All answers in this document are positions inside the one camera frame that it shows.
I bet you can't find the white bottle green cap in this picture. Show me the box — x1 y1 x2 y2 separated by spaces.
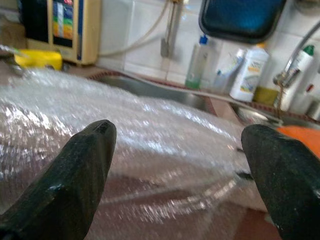
279 44 316 111

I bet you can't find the yellow plastic bowl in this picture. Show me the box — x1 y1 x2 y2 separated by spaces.
13 48 63 71

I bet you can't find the beige water ionizer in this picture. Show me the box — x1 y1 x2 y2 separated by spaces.
21 0 102 66

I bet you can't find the dark plastic tray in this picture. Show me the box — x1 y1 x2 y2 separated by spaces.
198 0 288 45

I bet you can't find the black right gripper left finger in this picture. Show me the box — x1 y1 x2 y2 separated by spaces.
0 119 118 240

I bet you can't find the hanging kitchen tool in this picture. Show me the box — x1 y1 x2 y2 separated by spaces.
159 0 184 58

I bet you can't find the clear plastic bottle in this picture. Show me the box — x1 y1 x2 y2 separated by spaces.
213 48 247 94

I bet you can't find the clear bubble wrap sheet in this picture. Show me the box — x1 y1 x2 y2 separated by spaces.
0 67 272 240

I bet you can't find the orange cloth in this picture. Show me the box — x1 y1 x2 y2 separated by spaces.
276 125 320 161

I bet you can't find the beige hose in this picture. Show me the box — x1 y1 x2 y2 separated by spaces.
97 0 174 57

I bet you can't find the chrome faucet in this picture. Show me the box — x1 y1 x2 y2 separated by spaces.
273 21 320 89

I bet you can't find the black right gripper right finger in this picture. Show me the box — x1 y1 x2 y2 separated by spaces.
240 124 320 240

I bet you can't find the white bottle yellow cap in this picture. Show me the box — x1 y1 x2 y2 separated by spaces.
229 43 271 103

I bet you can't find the clear bottle blue cap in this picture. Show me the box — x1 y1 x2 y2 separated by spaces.
184 34 214 90

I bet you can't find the yellow sponge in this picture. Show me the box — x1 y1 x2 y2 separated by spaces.
253 86 280 103

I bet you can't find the stainless steel sink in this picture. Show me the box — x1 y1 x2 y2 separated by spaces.
229 101 320 130
96 74 217 115

